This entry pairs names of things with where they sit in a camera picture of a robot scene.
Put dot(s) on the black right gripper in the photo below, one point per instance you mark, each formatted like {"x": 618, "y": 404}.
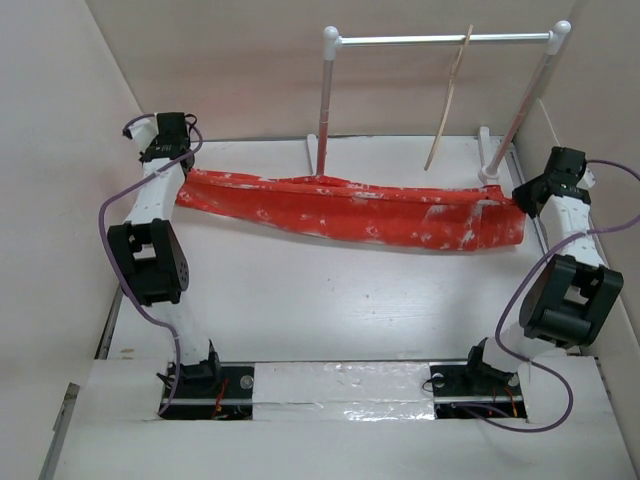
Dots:
{"x": 522, "y": 195}

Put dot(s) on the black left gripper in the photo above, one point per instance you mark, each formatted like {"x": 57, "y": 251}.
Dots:
{"x": 153, "y": 145}

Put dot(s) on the orange white tie-dye trousers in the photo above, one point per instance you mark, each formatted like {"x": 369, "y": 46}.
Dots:
{"x": 328, "y": 207}

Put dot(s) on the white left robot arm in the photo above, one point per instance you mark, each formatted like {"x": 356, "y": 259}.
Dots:
{"x": 145, "y": 251}

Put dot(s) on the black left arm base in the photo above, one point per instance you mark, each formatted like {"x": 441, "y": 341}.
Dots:
{"x": 229, "y": 399}

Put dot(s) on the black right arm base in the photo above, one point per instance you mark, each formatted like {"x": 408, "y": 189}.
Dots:
{"x": 455, "y": 396}

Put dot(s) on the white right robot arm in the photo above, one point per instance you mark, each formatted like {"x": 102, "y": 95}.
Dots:
{"x": 566, "y": 299}

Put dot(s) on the beige plastic hanger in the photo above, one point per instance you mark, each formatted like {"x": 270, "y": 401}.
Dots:
{"x": 453, "y": 74}

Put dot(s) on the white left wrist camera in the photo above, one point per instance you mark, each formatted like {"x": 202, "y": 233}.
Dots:
{"x": 141, "y": 131}

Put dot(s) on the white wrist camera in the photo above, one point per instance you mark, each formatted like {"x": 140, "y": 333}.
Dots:
{"x": 588, "y": 180}
{"x": 141, "y": 131}

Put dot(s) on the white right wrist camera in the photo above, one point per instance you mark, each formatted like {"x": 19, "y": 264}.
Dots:
{"x": 588, "y": 180}

